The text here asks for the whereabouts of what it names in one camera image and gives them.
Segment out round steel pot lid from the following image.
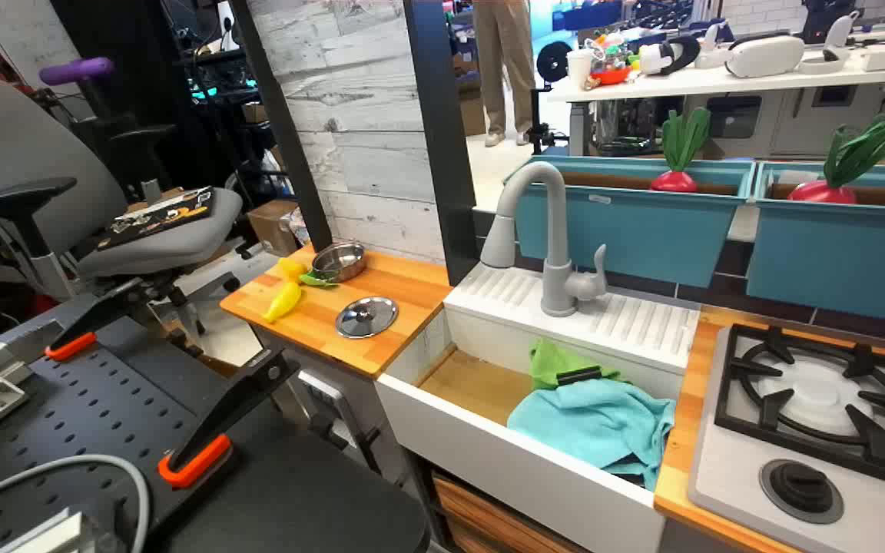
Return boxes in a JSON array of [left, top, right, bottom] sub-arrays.
[[332, 292, 404, 342]]

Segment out small steel pot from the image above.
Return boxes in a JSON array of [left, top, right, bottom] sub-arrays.
[[309, 239, 372, 285]]

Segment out grey toy faucet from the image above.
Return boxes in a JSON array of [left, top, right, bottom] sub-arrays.
[[475, 160, 612, 319]]

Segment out green cloth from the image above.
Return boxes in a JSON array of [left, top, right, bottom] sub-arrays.
[[526, 335, 623, 392]]

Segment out yellow plush carrot green leaves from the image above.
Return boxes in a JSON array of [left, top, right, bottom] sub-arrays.
[[273, 254, 341, 292]]

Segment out yellow plastic toy fruit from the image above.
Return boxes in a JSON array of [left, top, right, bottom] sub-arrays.
[[260, 281, 306, 326]]

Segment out white toy sink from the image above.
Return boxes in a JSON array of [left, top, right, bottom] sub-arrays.
[[374, 259, 704, 553]]

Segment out cardboard box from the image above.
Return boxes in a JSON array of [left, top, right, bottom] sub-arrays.
[[243, 196, 306, 259]]

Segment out blue planter box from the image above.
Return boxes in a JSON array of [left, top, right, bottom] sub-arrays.
[[743, 160, 885, 333], [511, 152, 762, 292]]

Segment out teal cloth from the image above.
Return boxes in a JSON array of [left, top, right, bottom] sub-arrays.
[[504, 377, 679, 491]]

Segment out person legs beige trousers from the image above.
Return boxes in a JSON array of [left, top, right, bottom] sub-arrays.
[[469, 0, 537, 149]]

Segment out black clamp orange tip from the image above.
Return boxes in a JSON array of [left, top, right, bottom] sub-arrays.
[[158, 346, 303, 491], [39, 274, 147, 365]]

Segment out red toy radish green leaves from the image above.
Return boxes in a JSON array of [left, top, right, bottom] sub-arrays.
[[787, 114, 885, 207], [649, 105, 712, 196]]

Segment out wooden cabinet drawer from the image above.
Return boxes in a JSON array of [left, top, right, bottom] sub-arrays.
[[428, 469, 589, 553]]

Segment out tray of tools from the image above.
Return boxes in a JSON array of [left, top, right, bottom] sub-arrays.
[[91, 180, 220, 254]]

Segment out black storage shelf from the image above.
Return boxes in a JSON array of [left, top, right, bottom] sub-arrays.
[[169, 0, 260, 188]]

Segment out white background table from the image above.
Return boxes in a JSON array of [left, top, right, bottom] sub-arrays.
[[545, 65, 885, 158]]

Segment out white toy stove top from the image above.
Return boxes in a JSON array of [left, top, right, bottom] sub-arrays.
[[686, 319, 885, 553]]

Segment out white rounded device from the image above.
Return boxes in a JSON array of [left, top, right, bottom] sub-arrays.
[[721, 34, 809, 83]]

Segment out black stove knob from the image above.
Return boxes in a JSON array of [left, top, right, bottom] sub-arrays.
[[758, 456, 848, 530]]

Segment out purple cylinder object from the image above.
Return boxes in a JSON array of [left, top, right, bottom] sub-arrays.
[[37, 57, 118, 90]]

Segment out black stove grate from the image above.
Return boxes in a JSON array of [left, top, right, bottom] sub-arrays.
[[712, 324, 885, 498]]

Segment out grey office chair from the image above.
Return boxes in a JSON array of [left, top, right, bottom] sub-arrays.
[[0, 77, 283, 349]]

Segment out black vertical post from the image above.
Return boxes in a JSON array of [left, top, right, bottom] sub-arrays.
[[398, 0, 481, 288]]

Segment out black slanted post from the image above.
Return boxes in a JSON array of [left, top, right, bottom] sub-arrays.
[[224, 0, 336, 254]]

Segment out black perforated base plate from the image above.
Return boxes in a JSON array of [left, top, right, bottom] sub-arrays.
[[0, 318, 437, 553]]

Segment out grey cable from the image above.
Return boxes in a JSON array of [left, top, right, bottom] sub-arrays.
[[0, 453, 153, 553]]

